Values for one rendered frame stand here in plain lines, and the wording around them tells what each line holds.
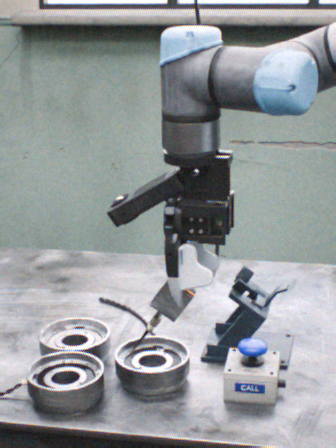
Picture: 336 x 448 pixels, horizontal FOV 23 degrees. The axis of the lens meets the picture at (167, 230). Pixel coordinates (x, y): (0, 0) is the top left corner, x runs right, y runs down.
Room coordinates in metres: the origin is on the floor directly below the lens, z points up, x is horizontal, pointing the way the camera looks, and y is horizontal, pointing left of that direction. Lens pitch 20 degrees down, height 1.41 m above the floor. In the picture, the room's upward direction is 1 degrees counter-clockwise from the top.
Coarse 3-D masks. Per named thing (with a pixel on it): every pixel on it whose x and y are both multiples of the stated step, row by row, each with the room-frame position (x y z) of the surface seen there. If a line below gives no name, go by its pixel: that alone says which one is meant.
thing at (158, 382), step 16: (128, 352) 1.07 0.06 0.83; (144, 352) 1.07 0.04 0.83; (160, 352) 1.07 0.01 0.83; (176, 352) 1.07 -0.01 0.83; (128, 368) 1.00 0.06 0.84; (144, 368) 1.02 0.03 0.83; (160, 368) 1.02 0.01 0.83; (176, 368) 1.00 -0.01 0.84; (128, 384) 1.00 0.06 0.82; (144, 384) 0.99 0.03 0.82; (160, 384) 0.99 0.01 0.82; (176, 384) 1.00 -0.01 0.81
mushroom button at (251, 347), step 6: (240, 342) 1.01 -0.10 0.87; (246, 342) 1.01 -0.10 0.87; (252, 342) 1.00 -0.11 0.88; (258, 342) 1.00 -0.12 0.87; (264, 342) 1.01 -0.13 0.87; (240, 348) 1.00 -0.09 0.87; (246, 348) 0.99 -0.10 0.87; (252, 348) 0.99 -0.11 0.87; (258, 348) 0.99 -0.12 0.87; (264, 348) 0.99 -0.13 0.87; (246, 354) 0.99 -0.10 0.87; (252, 354) 0.99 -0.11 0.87; (258, 354) 0.99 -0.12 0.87; (252, 360) 1.00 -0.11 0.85
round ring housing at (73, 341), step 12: (48, 324) 1.14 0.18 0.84; (60, 324) 1.15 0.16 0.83; (72, 324) 1.16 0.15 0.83; (84, 324) 1.16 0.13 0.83; (96, 324) 1.15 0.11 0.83; (48, 336) 1.12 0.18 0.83; (60, 336) 1.12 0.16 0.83; (72, 336) 1.13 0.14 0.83; (84, 336) 1.12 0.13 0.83; (108, 336) 1.10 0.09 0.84; (48, 348) 1.07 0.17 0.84; (60, 348) 1.06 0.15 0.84; (72, 348) 1.08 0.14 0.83; (84, 348) 1.06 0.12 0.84; (96, 348) 1.07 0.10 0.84; (108, 348) 1.09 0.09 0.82
